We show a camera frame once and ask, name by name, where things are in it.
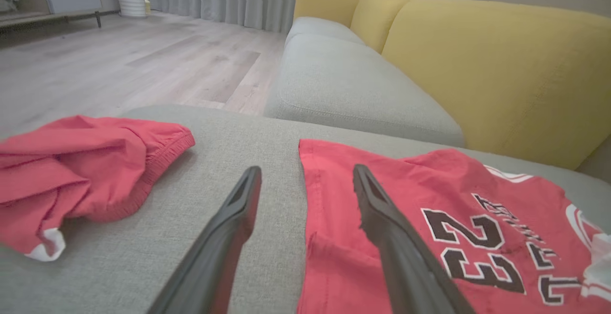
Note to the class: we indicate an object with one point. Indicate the large yellow sofa back cushion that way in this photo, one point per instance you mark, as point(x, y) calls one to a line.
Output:
point(501, 75)

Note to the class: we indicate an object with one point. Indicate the small yellow sofa back cushion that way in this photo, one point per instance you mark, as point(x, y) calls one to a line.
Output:
point(374, 20)

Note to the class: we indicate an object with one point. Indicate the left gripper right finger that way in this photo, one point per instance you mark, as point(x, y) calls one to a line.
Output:
point(405, 266)

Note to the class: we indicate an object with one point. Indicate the small yellow floor object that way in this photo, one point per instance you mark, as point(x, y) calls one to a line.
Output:
point(147, 6)

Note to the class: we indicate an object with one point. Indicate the grey sofa seat cushion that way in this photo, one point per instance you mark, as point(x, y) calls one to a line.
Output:
point(353, 89)
point(317, 26)

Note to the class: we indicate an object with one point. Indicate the red shorts with white stripe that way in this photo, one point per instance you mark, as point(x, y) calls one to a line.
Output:
point(86, 171)

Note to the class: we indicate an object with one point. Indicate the large grey sofa chaise cushion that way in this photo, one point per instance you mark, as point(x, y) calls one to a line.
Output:
point(238, 137)

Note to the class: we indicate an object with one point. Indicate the yellow sofa end cushion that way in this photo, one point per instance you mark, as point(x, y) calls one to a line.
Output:
point(324, 1)

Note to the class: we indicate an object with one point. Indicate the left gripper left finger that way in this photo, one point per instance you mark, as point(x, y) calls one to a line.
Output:
point(224, 242)

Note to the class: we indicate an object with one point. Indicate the red number 23 jersey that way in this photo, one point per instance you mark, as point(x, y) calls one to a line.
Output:
point(329, 209)

